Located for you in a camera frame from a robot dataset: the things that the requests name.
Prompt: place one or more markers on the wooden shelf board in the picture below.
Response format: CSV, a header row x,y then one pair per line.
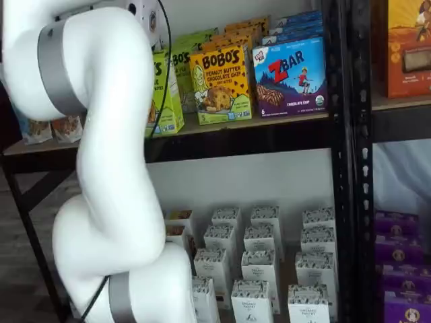
x,y
269,120
400,102

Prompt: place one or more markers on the white plastic sheet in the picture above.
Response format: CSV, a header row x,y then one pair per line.
x,y
400,175

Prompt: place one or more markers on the purple snack box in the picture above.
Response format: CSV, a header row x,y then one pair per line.
x,y
407,282
407,313
399,252
397,225

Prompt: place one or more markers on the blue purple Zbar box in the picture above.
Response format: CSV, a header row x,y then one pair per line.
x,y
289,77
296,27
293,35
299,17

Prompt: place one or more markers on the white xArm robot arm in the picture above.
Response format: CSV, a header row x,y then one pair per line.
x,y
111,134

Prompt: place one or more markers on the yellow label granola box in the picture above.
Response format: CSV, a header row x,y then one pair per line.
x,y
178,217
178,235

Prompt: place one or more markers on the yellow Bobo's peanut butter box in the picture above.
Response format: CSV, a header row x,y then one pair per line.
x,y
249,24
225,43
219,87
242,35

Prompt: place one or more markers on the white patterned small boxes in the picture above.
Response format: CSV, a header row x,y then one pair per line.
x,y
288,242

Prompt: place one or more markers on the black metal shelving rack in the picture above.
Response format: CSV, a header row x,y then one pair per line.
x,y
235,141
397,126

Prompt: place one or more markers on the green Bobo's apple pie box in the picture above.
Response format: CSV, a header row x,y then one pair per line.
x,y
160,84
192,45
183,60
202,35

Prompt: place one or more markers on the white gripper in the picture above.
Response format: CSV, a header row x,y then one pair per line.
x,y
151,17

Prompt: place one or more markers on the orange snack box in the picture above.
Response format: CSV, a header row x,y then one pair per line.
x,y
407,50

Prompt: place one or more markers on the white organic pantry box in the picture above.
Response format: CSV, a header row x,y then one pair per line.
x,y
265,217
258,269
250,303
226,218
206,299
219,240
308,304
210,267
318,219
315,270
259,240
318,240

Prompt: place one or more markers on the granola bag red label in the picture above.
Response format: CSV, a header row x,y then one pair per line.
x,y
67,129

